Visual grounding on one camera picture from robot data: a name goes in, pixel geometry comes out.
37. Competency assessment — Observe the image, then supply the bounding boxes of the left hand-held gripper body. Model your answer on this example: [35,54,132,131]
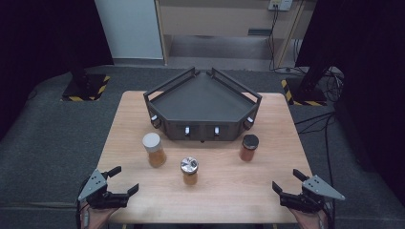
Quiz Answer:
[76,169,131,210]

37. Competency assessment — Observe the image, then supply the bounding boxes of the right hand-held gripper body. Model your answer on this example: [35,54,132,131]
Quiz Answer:
[279,175,346,214]

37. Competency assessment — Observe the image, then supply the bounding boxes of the white lid spice jar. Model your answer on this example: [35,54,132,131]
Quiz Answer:
[141,132,167,169]

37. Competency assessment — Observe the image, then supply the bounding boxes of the black lid spice jar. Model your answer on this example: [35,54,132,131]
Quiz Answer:
[239,134,260,162]

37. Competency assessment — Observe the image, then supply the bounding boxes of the silver lid spice jar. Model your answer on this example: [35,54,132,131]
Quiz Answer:
[180,156,200,186]

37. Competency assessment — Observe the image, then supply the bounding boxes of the dark grey corner spice rack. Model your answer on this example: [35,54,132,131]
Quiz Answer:
[142,66,263,142]

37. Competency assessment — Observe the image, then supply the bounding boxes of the person's right hand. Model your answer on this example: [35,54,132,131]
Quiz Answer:
[288,206,329,229]

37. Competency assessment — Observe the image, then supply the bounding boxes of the person's left hand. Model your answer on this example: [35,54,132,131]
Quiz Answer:
[79,206,120,229]

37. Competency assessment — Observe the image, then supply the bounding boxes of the black stand with striped base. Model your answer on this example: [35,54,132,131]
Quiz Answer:
[280,56,338,107]
[60,60,112,103]

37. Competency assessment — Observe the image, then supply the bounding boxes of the black curtain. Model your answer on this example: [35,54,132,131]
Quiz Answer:
[295,0,405,206]
[0,0,115,141]

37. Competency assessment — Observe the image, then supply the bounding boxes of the white panel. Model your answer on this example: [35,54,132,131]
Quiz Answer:
[94,0,164,60]

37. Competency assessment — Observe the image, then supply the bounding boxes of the light wooden cabinet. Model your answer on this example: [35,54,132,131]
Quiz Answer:
[155,0,316,69]

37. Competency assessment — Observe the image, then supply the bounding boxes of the right hand-held gripper black cable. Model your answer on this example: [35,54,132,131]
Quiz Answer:
[322,197,337,229]

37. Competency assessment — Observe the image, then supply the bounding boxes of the hand-held gripper black cable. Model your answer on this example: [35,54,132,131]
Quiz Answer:
[322,197,337,229]
[75,177,92,229]

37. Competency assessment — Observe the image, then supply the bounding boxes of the left hand-held gripper black cable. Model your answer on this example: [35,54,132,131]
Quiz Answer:
[75,177,92,229]

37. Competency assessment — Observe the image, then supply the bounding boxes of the long black floor cable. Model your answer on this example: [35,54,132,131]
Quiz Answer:
[293,111,336,195]

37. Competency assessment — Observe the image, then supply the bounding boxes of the tangle of black cables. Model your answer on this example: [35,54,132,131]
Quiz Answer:
[318,67,346,103]

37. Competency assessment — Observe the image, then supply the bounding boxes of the black cable from outlet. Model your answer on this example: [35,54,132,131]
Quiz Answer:
[267,6,299,73]

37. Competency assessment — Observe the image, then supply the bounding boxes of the white wall power outlet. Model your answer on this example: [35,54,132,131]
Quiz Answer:
[267,0,294,12]

